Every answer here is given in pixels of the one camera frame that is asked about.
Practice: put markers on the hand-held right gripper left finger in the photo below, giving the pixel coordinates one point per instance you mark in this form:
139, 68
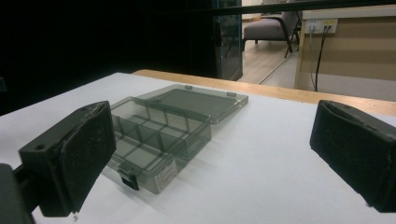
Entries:
77, 158

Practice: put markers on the beige wooden counter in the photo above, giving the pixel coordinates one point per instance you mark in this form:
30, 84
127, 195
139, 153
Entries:
348, 53

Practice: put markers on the glass door panel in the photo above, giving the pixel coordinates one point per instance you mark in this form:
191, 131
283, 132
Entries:
229, 40

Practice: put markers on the white wall power strip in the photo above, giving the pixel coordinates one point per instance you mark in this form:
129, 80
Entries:
320, 25

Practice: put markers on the black horizontal bar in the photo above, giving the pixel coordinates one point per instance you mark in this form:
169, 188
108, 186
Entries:
280, 6

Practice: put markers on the clear grey plastic compartment box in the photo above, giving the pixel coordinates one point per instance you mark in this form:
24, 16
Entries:
162, 137

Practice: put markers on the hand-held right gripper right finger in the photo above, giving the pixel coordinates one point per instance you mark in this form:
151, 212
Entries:
358, 149

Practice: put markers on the grey upholstered armchair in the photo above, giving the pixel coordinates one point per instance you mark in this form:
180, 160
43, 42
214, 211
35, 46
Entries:
269, 28

